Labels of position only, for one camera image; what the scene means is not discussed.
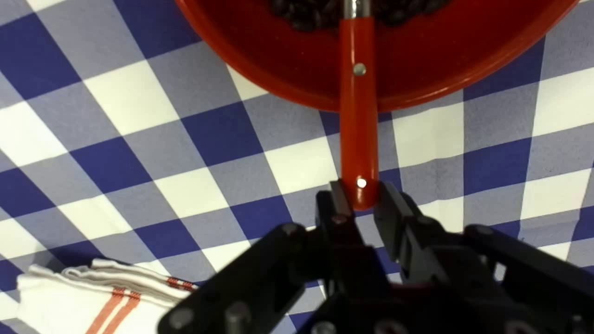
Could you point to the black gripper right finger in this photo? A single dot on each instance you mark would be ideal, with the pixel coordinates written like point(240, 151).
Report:
point(411, 239)

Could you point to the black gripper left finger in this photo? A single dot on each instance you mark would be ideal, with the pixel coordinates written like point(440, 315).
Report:
point(334, 216)

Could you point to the red handled metal spoon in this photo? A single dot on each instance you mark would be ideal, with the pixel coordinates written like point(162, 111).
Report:
point(359, 112)

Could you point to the red bowl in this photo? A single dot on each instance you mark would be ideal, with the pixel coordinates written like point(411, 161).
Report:
point(418, 62)

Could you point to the coffee beans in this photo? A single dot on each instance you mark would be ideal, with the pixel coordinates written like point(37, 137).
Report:
point(316, 16)

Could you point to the white folded towel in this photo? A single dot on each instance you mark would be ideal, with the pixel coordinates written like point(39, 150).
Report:
point(102, 298)

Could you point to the blue white checkered tablecloth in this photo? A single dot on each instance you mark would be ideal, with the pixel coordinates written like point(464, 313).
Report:
point(123, 137)

